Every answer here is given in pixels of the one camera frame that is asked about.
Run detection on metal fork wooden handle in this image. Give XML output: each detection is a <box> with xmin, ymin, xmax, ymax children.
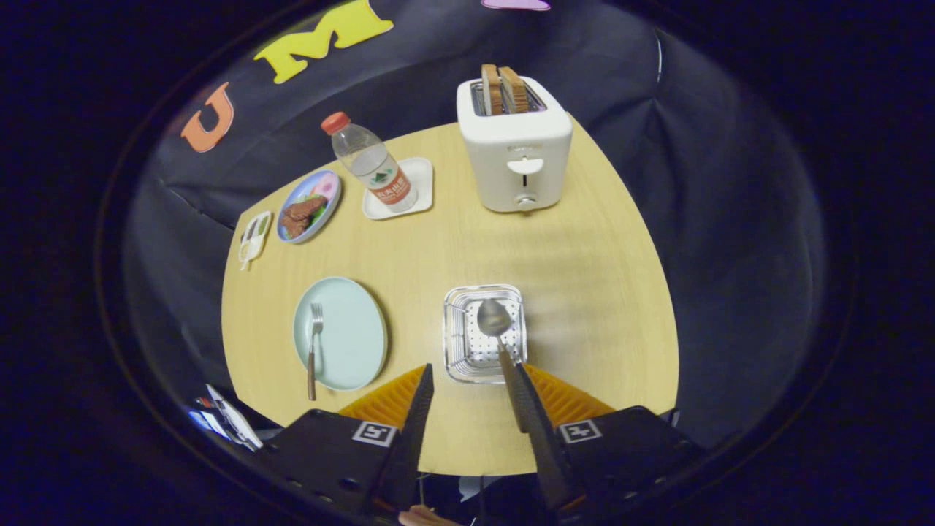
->
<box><xmin>307</xmin><ymin>303</ymin><xmax>324</xmax><ymax>401</ymax></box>

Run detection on metal spoon wooden handle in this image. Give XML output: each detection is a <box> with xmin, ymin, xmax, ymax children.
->
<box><xmin>477</xmin><ymin>299</ymin><xmax>528</xmax><ymax>433</ymax></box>

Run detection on toasted bread slice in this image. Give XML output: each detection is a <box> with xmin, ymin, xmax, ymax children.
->
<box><xmin>500</xmin><ymin>67</ymin><xmax>530</xmax><ymax>113</ymax></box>
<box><xmin>481</xmin><ymin>64</ymin><xmax>505</xmax><ymax>116</ymax></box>

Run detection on square metal wire basket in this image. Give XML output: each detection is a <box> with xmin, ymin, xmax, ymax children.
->
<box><xmin>443</xmin><ymin>284</ymin><xmax>528</xmax><ymax>384</ymax></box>

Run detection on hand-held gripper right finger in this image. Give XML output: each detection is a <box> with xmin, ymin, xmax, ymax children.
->
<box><xmin>511</xmin><ymin>362</ymin><xmax>706</xmax><ymax>516</ymax></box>

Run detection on white device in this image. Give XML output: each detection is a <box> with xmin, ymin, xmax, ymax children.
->
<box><xmin>207</xmin><ymin>385</ymin><xmax>262</xmax><ymax>448</ymax></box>

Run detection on white toaster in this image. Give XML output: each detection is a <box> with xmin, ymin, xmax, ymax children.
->
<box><xmin>457</xmin><ymin>75</ymin><xmax>573</xmax><ymax>213</ymax></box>

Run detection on light green plate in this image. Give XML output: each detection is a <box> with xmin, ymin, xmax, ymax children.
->
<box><xmin>293</xmin><ymin>277</ymin><xmax>388</xmax><ymax>392</ymax></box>

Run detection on clear water bottle red cap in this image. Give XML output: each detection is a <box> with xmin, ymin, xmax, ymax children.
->
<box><xmin>321</xmin><ymin>112</ymin><xmax>419</xmax><ymax>213</ymax></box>

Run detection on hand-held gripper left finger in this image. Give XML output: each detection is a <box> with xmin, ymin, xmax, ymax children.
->
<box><xmin>256</xmin><ymin>363</ymin><xmax>435</xmax><ymax>521</ymax></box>

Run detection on blue box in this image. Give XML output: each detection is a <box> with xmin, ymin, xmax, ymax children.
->
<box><xmin>188</xmin><ymin>409</ymin><xmax>234</xmax><ymax>443</ymax></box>

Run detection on blue patterned plate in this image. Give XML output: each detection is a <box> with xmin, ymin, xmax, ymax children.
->
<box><xmin>276</xmin><ymin>169</ymin><xmax>342</xmax><ymax>244</ymax></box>

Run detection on brown meat slices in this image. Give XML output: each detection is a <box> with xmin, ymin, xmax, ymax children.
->
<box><xmin>281</xmin><ymin>194</ymin><xmax>328</xmax><ymax>240</ymax></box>

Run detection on white square tray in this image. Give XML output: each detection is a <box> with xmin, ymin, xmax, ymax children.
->
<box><xmin>362</xmin><ymin>156</ymin><xmax>435</xmax><ymax>221</ymax></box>

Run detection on small white sauce dish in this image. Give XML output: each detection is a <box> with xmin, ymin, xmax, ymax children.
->
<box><xmin>238</xmin><ymin>211</ymin><xmax>272</xmax><ymax>271</ymax></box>

